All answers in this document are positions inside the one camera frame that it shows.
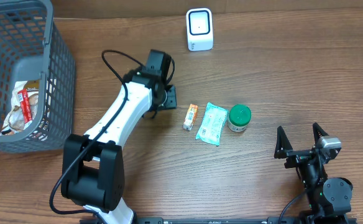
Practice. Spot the white barcode scanner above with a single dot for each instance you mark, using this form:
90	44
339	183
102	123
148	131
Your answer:
199	29

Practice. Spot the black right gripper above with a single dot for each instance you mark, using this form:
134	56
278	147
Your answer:
301	152

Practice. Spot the small orange box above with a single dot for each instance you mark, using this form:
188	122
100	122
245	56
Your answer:
190	117

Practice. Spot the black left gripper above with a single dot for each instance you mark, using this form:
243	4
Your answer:
171	97

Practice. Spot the teal wet wipes pack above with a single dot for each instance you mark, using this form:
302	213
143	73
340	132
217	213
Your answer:
212	124

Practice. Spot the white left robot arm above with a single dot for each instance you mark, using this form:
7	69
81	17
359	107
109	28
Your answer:
93	174

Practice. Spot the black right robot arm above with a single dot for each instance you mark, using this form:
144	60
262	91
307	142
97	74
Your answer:
329	198

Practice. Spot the snack bag with red label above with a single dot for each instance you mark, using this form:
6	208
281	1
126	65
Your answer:
24	105

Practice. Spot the grey plastic shopping basket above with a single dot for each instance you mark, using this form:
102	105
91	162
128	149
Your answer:
32	49

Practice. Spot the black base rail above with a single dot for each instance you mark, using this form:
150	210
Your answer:
269	220

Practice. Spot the green lid jar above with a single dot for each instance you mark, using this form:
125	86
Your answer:
238	118

